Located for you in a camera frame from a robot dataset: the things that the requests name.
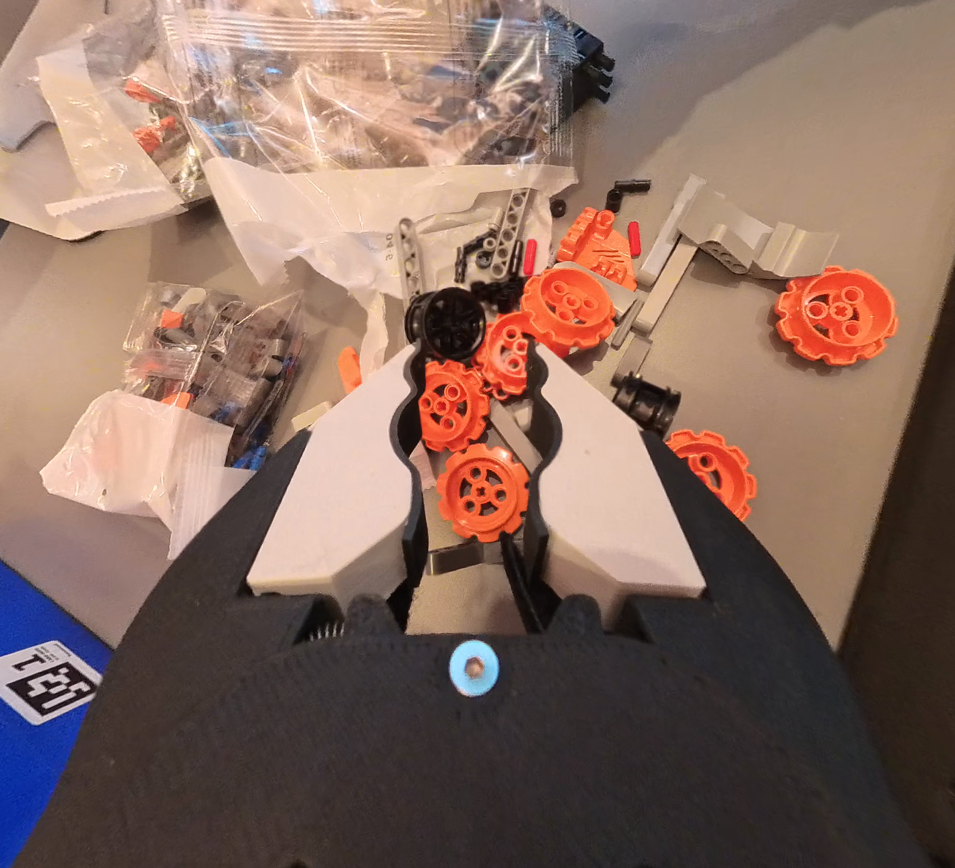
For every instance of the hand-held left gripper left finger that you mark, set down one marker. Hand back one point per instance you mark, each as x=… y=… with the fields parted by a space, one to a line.
x=336 y=502

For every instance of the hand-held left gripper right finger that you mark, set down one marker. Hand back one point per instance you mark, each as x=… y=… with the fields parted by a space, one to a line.
x=619 y=510

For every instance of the black perforated plastic block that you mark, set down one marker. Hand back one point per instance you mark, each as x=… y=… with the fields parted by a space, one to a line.
x=589 y=55

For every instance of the clear bag of orange parts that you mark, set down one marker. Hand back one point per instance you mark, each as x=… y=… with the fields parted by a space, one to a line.
x=194 y=375

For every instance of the large clear parts bag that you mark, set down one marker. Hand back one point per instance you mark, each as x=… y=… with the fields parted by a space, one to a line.
x=336 y=62

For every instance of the blue plastic bin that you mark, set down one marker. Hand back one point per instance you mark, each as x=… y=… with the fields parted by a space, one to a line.
x=37 y=622

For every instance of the clear bag of grey beams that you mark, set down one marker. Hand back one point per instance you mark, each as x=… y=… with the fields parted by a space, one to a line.
x=127 y=137

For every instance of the black wheel hub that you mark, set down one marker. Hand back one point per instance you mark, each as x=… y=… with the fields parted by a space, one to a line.
x=645 y=402
x=446 y=323

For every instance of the orange wedge panel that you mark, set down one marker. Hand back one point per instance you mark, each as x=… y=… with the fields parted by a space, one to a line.
x=597 y=249

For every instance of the red pin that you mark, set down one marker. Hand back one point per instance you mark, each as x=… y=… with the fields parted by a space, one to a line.
x=532 y=258
x=634 y=240

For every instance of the scattered orange gear wheels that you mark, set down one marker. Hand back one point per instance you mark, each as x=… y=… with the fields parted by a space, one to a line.
x=835 y=316

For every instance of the white book stand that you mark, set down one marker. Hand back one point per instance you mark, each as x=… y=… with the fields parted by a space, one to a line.
x=30 y=47

